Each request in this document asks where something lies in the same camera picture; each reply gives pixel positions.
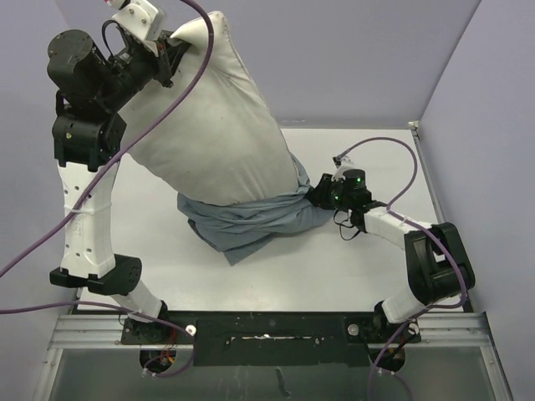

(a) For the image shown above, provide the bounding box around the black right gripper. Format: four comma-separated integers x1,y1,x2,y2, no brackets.
309,175,353,211

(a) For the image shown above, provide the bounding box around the blue-grey pillowcase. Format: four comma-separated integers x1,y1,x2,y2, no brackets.
177,156,334,266

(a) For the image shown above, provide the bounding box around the cream white pillow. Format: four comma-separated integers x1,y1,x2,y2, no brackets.
120,11,298,206

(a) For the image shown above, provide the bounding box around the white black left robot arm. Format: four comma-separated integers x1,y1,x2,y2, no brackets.
47,29,190,343

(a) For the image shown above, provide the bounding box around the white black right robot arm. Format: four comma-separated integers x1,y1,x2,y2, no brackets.
307,169,476,342

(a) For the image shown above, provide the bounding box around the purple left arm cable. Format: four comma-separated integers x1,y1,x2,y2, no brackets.
0,0,217,379

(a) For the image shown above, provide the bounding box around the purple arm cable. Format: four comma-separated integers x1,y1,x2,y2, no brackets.
0,0,217,379
332,136,469,401

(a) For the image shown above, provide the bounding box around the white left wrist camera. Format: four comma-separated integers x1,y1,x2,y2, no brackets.
106,0,166,42

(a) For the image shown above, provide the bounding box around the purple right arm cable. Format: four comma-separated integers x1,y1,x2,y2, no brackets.
332,136,469,401

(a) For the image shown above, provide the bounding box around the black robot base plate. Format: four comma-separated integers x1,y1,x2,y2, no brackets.
120,311,421,373

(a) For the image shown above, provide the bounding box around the aluminium frame rail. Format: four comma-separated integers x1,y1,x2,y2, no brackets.
33,119,513,401

